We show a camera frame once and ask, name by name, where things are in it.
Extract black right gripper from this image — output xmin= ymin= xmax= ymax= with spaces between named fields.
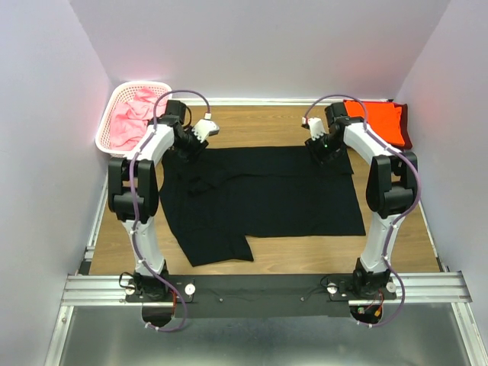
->
xmin=303 ymin=133 xmax=342 ymax=171

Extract black t-shirt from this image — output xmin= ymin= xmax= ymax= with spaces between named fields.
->
xmin=159 ymin=146 xmax=365 ymax=267

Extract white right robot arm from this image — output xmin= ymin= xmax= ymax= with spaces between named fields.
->
xmin=301 ymin=103 xmax=421 ymax=299

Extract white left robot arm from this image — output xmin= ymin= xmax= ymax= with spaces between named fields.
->
xmin=108 ymin=99 xmax=220 ymax=303

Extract orange folded t-shirt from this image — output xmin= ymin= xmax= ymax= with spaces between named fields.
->
xmin=363 ymin=101 xmax=406 ymax=147

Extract pink crumpled t-shirt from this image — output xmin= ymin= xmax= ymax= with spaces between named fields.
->
xmin=109 ymin=88 xmax=159 ymax=151

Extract pink plastic laundry basket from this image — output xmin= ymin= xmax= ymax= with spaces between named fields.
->
xmin=95 ymin=81 xmax=171 ymax=156

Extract maroon folded t-shirt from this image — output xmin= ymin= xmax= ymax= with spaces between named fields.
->
xmin=377 ymin=101 xmax=413 ymax=149

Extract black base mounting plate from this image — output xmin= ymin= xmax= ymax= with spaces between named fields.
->
xmin=119 ymin=274 xmax=397 ymax=320

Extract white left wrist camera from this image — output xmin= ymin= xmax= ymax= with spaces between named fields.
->
xmin=191 ymin=119 xmax=220 ymax=143

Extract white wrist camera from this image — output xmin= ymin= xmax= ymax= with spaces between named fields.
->
xmin=307 ymin=117 xmax=326 ymax=143
xmin=191 ymin=119 xmax=220 ymax=143

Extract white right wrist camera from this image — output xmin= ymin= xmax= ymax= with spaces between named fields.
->
xmin=307 ymin=117 xmax=326 ymax=143

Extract aluminium back rail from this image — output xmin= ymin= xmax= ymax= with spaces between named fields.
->
xmin=176 ymin=97 xmax=387 ymax=107

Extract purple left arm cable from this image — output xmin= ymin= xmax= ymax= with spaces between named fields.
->
xmin=128 ymin=89 xmax=213 ymax=332

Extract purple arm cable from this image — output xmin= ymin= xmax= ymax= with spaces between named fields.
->
xmin=301 ymin=95 xmax=422 ymax=329
xmin=128 ymin=89 xmax=213 ymax=332

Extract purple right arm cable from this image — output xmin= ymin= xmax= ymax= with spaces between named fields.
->
xmin=301 ymin=95 xmax=422 ymax=329

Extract aluminium front rail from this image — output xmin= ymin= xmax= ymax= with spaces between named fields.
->
xmin=61 ymin=272 xmax=472 ymax=307

